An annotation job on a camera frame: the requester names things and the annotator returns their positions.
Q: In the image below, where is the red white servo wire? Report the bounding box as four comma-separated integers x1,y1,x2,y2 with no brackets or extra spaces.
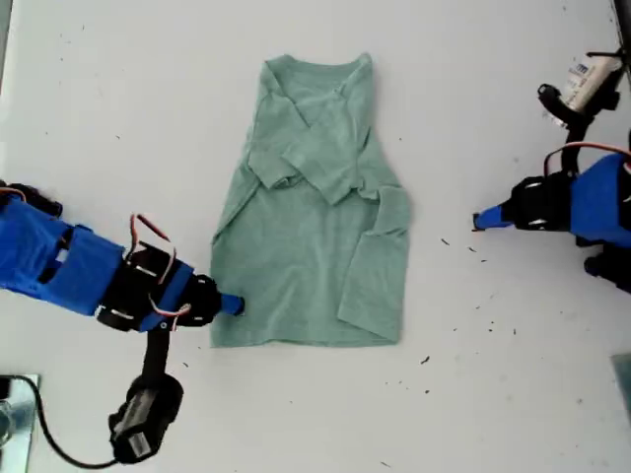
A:
543,141,631,178
128,212,193,319

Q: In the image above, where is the black camera cable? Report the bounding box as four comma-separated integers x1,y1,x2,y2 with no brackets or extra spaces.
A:
585,44,631,60
9,375,122,468

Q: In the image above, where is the black camera stalk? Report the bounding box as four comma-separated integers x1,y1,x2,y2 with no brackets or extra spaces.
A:
561,120,593,176
140,327,172,383

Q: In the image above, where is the green t-shirt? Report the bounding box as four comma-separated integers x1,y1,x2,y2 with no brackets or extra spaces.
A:
209,50,413,350

